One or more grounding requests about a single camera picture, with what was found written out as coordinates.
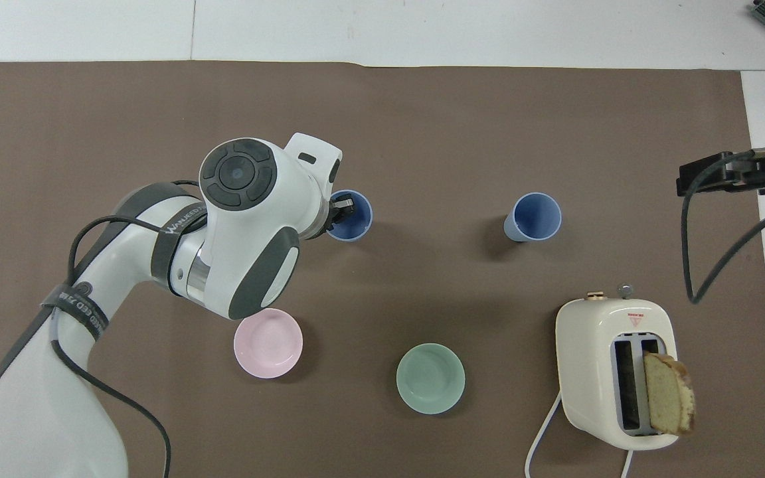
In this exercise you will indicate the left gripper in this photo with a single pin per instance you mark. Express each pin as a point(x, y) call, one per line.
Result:
point(342, 209)

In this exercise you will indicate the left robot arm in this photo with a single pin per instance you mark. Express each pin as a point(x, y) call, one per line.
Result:
point(250, 252)

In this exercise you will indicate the blue cup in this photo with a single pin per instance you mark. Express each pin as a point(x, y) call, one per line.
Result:
point(536, 216)
point(358, 226)

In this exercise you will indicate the pink bowl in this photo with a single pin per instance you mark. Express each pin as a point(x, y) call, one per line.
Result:
point(267, 343)

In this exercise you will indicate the green bowl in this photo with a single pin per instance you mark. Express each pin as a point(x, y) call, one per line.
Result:
point(430, 378)

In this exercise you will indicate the cream toaster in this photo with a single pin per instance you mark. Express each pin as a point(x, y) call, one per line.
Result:
point(585, 365)

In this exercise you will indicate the bread slice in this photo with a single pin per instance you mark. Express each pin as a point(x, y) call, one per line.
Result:
point(669, 398)

